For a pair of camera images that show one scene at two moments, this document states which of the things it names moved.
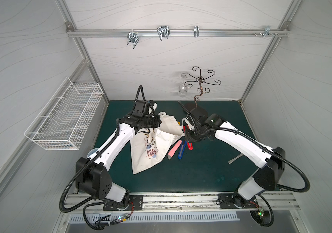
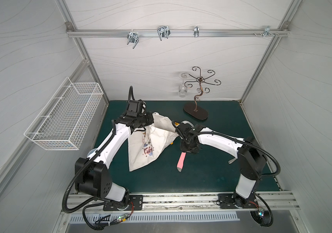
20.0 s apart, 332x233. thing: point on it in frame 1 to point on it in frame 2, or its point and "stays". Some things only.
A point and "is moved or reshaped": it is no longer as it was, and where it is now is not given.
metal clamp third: x=196 y=31 stays
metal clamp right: x=266 y=31 stays
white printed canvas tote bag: x=148 y=145 is moved or reshaped
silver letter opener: x=231 y=160 stays
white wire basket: x=66 y=120 stays
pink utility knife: x=173 y=150 to x=181 y=161
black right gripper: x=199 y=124 to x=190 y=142
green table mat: x=213 y=165 stays
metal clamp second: x=163 y=31 stays
